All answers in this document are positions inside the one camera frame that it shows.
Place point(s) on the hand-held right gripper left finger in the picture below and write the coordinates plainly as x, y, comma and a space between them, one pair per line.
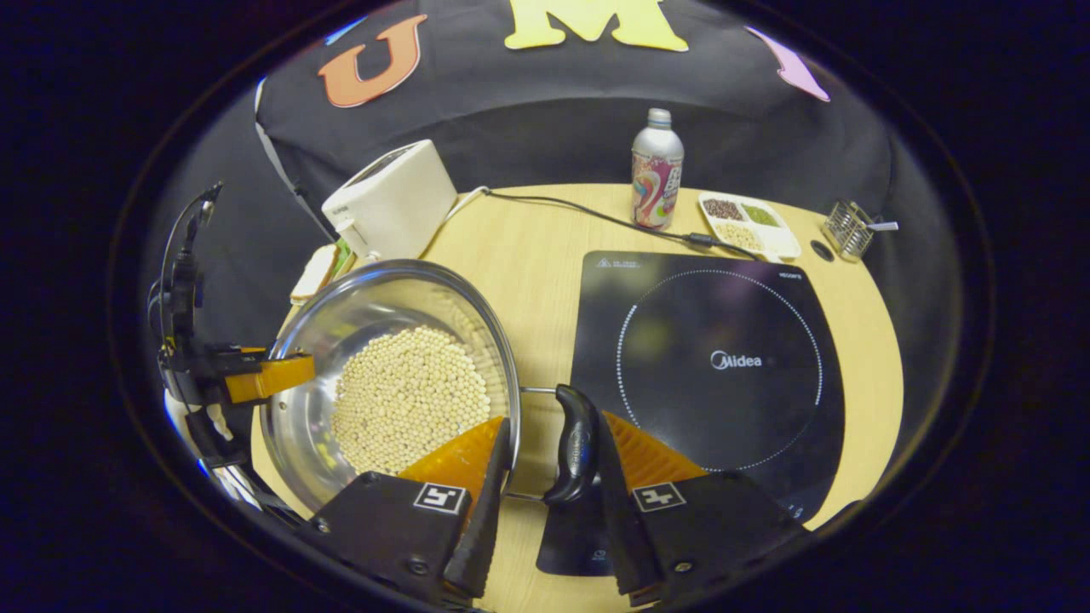
481, 519

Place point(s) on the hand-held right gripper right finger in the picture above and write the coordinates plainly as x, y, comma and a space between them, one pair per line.
617, 519

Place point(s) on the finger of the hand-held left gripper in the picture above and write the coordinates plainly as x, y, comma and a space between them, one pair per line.
272, 377
226, 359

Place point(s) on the black induction cooktop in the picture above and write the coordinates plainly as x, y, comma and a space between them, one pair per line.
724, 298

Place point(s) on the sandwich on green plate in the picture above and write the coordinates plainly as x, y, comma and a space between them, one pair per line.
317, 272

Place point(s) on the pile of soybeans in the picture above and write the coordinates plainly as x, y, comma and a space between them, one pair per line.
409, 400

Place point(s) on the white toaster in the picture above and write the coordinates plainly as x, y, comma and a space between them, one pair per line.
392, 204

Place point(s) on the white divided tray of beans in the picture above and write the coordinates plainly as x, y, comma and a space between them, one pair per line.
749, 226

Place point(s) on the silver drink bottle pink label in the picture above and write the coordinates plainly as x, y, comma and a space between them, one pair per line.
657, 170

